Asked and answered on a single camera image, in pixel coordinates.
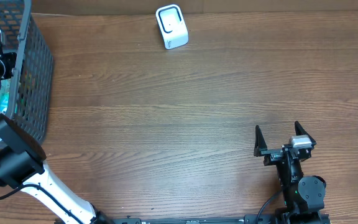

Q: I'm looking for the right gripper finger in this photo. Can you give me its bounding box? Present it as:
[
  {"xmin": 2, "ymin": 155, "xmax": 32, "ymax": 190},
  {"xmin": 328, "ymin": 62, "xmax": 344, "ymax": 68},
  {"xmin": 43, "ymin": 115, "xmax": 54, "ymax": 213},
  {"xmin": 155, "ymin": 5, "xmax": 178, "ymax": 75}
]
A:
[
  {"xmin": 294, "ymin": 121, "xmax": 316, "ymax": 147},
  {"xmin": 254, "ymin": 125, "xmax": 268, "ymax": 157}
]

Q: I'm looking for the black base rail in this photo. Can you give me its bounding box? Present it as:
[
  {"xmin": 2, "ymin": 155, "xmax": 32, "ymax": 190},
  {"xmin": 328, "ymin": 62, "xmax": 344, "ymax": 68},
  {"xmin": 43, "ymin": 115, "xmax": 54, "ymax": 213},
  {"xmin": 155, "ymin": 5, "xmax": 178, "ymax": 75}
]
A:
[{"xmin": 54, "ymin": 213, "xmax": 332, "ymax": 224}]

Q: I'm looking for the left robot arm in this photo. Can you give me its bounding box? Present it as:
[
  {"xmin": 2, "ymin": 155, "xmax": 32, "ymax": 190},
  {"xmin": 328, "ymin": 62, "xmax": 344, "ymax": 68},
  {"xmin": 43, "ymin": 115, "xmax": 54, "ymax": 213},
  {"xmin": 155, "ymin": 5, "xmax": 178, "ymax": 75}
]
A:
[{"xmin": 0, "ymin": 30, "xmax": 112, "ymax": 224}]

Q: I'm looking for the white barcode scanner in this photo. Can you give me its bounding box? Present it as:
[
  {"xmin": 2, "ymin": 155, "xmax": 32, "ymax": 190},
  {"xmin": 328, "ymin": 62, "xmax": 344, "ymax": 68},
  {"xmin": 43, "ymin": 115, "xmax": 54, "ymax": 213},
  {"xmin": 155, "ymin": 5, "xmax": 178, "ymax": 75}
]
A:
[{"xmin": 155, "ymin": 4, "xmax": 189, "ymax": 50}]

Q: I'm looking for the teal snack packet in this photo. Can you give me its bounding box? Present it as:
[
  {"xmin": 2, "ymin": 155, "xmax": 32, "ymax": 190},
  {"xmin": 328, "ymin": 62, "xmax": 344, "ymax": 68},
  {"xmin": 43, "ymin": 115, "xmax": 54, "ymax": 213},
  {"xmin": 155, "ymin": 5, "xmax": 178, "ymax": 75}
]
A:
[{"xmin": 0, "ymin": 79, "xmax": 11, "ymax": 114}]

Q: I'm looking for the dark grey plastic basket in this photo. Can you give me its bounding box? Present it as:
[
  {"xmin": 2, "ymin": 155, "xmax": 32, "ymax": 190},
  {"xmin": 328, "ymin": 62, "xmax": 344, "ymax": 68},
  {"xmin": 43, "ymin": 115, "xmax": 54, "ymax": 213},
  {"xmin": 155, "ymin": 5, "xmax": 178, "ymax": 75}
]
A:
[{"xmin": 0, "ymin": 0, "xmax": 54, "ymax": 143}]

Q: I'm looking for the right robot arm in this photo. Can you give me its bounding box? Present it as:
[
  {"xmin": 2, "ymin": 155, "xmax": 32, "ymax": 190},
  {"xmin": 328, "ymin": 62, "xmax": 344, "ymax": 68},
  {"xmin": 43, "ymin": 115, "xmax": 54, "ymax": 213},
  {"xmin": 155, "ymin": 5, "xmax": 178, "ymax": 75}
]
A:
[{"xmin": 253, "ymin": 121, "xmax": 330, "ymax": 223}]

